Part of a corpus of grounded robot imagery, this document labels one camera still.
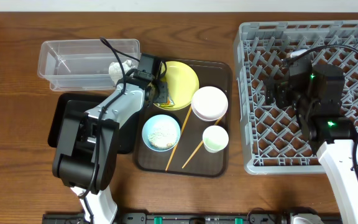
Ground green yellow wrapper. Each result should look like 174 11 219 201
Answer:
157 96 175 108

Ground light blue bowl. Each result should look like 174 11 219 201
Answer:
141 114 181 152

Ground cooked rice leftovers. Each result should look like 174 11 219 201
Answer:
147 122 178 150

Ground pink white bowl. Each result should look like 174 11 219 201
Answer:
191 86 229 121

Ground pale green cup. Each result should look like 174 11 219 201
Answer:
203 126 229 153

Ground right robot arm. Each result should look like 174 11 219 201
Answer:
263 45 358 223

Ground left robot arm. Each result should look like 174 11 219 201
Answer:
52 54 168 223

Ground grey dishwasher rack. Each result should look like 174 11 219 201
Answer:
234 21 358 175

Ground black waste tray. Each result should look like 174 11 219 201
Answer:
48 93 139 154

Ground yellow plate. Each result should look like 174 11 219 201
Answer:
154 61 200 110

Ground crumpled white tissue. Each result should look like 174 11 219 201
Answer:
108 60 135 76

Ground left wooden chopstick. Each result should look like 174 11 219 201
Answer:
165 106 192 171

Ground wooden chopstick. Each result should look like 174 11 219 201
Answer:
181 117 223 169
165 106 192 171

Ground brown serving tray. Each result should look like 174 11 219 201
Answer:
133 59 232 178

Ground clear plastic bin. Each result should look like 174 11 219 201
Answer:
38 39 141 91

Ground right wooden chopstick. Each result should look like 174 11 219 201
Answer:
181 117 223 169

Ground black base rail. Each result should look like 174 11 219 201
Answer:
41 208 344 224

